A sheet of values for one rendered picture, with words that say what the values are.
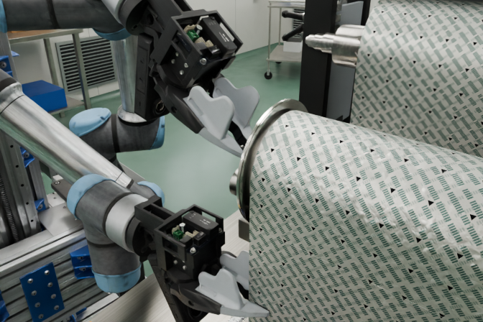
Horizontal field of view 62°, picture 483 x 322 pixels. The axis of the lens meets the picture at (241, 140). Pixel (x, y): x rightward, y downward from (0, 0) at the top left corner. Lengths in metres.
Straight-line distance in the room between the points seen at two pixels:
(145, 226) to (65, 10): 0.31
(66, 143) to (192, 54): 0.41
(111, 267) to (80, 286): 0.70
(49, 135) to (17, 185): 0.52
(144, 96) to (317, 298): 0.31
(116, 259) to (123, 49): 0.56
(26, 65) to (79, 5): 3.60
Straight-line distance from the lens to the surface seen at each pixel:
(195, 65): 0.42
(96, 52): 4.52
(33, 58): 4.22
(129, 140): 1.19
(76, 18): 0.62
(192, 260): 0.50
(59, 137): 0.78
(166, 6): 0.46
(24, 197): 1.29
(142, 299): 0.80
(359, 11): 0.80
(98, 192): 0.63
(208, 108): 0.44
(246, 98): 0.46
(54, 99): 3.70
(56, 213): 1.40
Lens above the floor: 1.47
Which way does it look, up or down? 25 degrees down
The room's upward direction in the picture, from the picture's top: straight up
